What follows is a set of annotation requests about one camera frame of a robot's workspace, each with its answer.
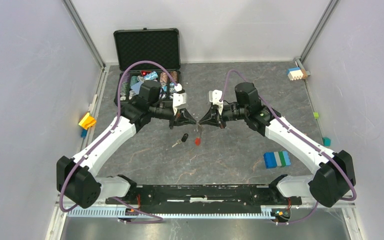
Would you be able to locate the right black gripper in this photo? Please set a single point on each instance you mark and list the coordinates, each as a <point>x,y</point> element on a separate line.
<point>213,118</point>

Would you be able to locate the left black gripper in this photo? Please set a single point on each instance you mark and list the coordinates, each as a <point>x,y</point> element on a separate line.
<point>179,118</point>

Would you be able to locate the black-headed silver key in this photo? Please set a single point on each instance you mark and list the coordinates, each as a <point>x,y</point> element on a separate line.
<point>181,140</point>

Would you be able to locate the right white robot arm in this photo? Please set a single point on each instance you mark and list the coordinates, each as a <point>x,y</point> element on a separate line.
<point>332,177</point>

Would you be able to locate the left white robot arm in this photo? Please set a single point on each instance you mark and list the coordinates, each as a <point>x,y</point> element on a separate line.
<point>76,177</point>

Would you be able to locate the blue green white brick block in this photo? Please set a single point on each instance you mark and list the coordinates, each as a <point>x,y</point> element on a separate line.
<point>278,159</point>

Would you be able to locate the black poker chip case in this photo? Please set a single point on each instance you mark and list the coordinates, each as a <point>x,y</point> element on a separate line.
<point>157,45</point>

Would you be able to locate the white blue brown brick block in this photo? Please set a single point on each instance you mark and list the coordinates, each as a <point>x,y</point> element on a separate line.
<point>297,73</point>

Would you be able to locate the yellow orange toy block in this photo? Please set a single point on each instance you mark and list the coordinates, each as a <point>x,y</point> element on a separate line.
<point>87,121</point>

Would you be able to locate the small teal cube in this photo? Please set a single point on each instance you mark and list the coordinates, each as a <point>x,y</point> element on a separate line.
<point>326,141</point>

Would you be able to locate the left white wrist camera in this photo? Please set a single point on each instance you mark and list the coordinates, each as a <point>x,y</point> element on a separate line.
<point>179,98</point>

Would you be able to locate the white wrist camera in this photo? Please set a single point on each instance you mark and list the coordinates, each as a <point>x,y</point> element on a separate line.
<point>215,97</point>
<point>179,98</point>

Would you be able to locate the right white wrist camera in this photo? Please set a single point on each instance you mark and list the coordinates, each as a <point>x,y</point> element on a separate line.
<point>215,97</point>

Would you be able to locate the white slotted cable duct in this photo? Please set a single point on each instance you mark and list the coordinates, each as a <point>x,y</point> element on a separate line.
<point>122,212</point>

